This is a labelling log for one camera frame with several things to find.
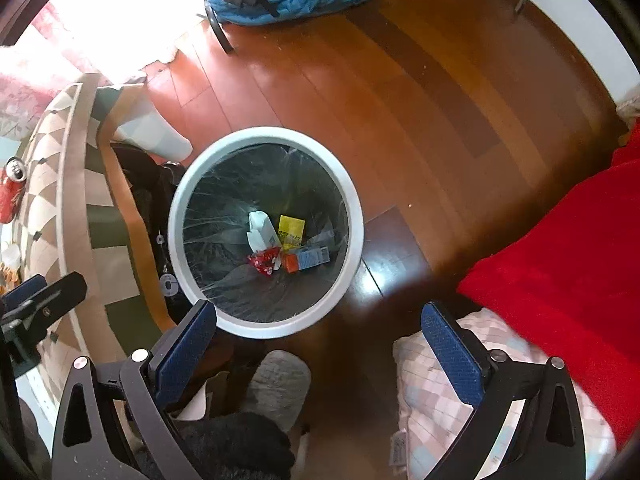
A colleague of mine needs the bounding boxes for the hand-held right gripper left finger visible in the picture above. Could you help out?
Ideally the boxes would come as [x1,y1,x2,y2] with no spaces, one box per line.
[51,300,221,480]

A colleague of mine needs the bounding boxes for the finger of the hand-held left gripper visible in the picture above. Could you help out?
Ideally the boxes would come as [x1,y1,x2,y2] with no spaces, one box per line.
[0,271,89,331]

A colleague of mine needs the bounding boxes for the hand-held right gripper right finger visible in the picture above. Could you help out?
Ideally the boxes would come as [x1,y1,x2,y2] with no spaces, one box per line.
[421,301,587,480]

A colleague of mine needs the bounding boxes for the white round trash bin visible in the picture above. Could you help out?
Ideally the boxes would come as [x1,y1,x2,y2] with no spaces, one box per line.
[167,127,365,339]

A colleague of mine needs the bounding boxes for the white crumpled tissue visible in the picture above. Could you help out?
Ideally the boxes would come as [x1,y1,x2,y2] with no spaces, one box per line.
[0,241,24,269]

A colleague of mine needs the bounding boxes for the round patterned table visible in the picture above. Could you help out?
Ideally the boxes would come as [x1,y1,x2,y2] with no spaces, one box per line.
[0,72,196,411]

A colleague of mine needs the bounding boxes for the grey slipper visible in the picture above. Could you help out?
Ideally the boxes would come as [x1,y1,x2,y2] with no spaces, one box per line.
[244,350,312,434]

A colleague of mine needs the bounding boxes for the black fuzzy trouser leg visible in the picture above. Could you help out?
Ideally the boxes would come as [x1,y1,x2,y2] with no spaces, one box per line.
[132,410,294,480]

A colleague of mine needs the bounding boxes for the red soda can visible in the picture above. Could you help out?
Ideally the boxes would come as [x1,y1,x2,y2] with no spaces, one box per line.
[0,156,28,224]

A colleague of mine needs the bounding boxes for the black bin liner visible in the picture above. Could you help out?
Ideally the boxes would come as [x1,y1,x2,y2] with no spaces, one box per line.
[173,142,351,322]

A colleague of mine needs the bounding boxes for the red snack wrapper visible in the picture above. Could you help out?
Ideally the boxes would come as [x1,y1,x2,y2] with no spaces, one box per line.
[248,246,284,277]

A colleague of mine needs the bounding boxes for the black bag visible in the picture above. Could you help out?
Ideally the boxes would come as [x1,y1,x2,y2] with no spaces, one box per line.
[109,142,201,328]

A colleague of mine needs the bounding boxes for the white carton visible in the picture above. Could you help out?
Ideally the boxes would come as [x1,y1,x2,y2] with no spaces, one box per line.
[246,211,281,253]

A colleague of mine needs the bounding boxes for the red blanket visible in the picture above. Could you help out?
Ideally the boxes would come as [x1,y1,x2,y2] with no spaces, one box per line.
[457,124,640,463]

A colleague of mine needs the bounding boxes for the orange and blue box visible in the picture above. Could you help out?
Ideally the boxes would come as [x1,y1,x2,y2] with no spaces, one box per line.
[283,246,331,274]

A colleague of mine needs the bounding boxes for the yellow packet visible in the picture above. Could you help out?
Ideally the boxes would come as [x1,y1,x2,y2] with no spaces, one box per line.
[277,215,306,251]

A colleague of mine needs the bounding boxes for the clear plastic wrapper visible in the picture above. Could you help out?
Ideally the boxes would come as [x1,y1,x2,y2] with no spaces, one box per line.
[305,227,337,252]

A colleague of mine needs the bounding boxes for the pink patterned cloth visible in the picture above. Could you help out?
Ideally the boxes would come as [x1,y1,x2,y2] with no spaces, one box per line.
[0,0,182,137]

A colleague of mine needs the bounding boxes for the black chair leg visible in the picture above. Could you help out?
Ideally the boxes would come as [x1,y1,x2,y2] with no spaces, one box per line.
[182,0,236,56]

